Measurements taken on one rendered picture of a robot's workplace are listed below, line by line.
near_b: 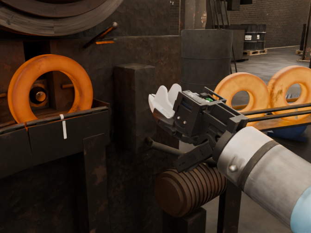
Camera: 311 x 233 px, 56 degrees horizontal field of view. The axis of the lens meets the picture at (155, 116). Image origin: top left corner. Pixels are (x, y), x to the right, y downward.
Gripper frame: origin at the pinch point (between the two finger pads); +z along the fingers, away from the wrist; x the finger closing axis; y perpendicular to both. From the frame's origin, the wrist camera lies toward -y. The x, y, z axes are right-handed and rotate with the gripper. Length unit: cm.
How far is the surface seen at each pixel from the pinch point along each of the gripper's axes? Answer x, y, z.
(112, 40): 5.5, 9.5, 9.5
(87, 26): 6.2, 9.6, 18.6
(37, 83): 13.4, -7.2, 26.6
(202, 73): -211, -77, 146
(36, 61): 17.1, 2.4, 17.9
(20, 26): 20.1, 9.4, 18.3
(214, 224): -62, -79, 3
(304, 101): -44.9, -0.3, -12.7
